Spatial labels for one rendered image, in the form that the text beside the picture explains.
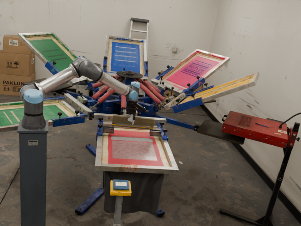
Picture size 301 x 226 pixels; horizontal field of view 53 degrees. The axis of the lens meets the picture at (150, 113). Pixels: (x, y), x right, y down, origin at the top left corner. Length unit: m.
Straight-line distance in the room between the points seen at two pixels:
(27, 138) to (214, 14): 5.48
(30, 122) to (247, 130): 1.84
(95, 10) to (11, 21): 1.67
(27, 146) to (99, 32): 4.70
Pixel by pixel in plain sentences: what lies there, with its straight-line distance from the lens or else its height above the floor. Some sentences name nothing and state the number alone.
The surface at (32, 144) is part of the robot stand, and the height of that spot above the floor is 1.10.
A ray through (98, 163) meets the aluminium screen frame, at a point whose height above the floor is 0.99.
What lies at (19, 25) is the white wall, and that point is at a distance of 6.78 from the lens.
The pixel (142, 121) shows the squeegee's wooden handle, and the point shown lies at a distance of 2.55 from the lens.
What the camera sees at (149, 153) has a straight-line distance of 2.38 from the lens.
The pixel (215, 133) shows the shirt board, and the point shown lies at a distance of 3.03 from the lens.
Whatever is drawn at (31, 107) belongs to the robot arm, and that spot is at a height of 1.34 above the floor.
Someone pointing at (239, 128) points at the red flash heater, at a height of 1.09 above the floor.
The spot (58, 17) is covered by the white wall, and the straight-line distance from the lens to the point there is 6.61.
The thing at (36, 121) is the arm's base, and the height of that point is 1.25.
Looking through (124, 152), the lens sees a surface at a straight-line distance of 2.35.
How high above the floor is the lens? 2.04
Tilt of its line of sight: 20 degrees down
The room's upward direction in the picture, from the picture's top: 8 degrees clockwise
